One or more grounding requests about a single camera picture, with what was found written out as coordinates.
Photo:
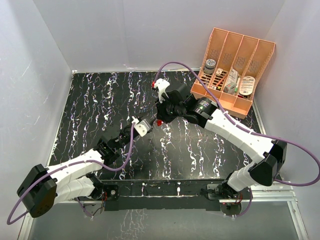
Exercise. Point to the grey round jar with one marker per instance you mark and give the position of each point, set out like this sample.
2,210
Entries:
209,67

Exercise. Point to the aluminium frame rail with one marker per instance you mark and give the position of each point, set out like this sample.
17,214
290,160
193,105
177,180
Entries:
277,192

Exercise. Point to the grey green small box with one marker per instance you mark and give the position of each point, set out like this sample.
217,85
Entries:
230,88

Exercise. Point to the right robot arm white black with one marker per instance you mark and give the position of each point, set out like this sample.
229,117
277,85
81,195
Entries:
267,155

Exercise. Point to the red key tag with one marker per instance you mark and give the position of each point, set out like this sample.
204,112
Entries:
159,122

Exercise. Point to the white paper packets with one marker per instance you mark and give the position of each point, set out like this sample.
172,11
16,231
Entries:
233,76

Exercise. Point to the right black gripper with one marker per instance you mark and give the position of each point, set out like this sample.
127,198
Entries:
161,114

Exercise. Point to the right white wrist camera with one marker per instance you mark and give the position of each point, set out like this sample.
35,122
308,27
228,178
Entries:
161,85

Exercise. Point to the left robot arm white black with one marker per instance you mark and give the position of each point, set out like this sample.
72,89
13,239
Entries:
44,187

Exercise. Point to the small white card box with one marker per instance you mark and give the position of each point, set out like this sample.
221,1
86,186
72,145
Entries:
219,71

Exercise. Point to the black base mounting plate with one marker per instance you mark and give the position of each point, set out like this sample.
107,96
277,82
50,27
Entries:
172,194

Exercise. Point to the orange pen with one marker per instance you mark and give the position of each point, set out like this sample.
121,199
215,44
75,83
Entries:
218,81

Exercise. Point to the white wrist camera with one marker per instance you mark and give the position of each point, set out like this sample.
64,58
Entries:
161,85
142,127

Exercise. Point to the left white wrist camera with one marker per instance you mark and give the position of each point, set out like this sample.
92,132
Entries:
142,127

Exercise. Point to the black marble pattern mat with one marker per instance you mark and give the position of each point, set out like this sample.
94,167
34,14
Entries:
103,103

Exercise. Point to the orange plastic file organizer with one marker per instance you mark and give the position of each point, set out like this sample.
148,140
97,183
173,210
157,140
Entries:
232,66

